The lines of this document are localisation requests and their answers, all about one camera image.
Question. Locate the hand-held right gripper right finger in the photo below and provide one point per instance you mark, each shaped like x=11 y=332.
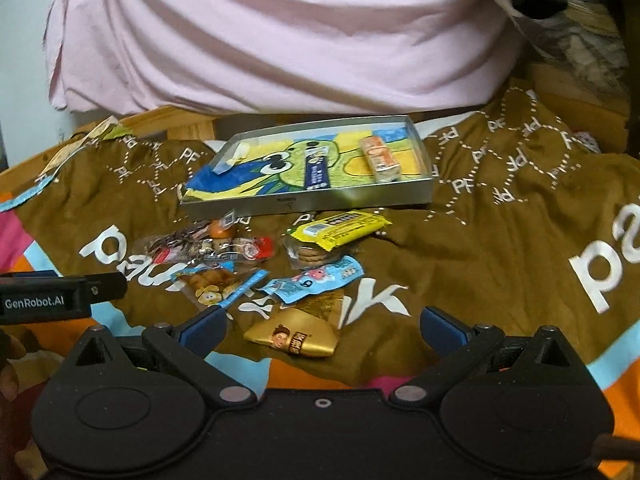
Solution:
x=440 y=327

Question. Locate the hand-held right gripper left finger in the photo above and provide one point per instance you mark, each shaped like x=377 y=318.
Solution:
x=205 y=327

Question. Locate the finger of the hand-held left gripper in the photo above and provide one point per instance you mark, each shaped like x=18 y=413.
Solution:
x=30 y=275
x=107 y=287

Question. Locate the gold foil snack packet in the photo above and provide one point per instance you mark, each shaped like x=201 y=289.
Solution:
x=285 y=332

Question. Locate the clear packet of dark jerky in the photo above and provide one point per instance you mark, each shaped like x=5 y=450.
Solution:
x=175 y=241

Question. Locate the light blue sausage packet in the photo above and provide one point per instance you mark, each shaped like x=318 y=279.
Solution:
x=320 y=275

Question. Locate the silver metal tray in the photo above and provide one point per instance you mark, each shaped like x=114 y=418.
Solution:
x=300 y=205

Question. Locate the blue-edged clear snack packet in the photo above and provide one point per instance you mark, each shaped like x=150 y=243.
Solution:
x=210 y=285

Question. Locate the red and white snack packet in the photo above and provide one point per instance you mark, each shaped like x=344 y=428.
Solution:
x=250 y=250

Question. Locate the small orange tangerine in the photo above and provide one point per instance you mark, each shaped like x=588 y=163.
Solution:
x=220 y=230

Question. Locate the clear packet of cookies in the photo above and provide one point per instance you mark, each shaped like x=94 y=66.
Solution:
x=310 y=255

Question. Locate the yellow snack packet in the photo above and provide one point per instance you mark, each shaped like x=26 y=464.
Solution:
x=335 y=230

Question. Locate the crumpled paper wrapper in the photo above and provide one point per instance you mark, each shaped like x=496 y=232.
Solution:
x=102 y=130

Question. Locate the cartoon printed tray liner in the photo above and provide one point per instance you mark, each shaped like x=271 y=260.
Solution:
x=270 y=165

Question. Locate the orange wrapped snack bar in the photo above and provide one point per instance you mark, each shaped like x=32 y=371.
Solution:
x=381 y=157

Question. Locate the dark blue stick packet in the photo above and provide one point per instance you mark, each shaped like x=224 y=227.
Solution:
x=316 y=170

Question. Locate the pink cloth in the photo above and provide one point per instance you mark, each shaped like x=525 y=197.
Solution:
x=280 y=35

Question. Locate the grey patterned cloth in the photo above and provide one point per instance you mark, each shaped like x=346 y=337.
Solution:
x=565 y=40

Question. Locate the wooden bed frame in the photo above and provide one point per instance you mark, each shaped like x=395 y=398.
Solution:
x=170 y=120

